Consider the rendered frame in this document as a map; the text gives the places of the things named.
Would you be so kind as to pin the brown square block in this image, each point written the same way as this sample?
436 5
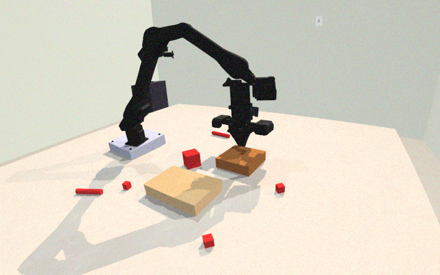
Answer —
239 159

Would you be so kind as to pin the red cylindrical bar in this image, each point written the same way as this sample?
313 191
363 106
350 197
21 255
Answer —
220 134
89 191

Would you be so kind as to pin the tan flat block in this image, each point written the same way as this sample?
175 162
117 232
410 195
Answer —
184 189

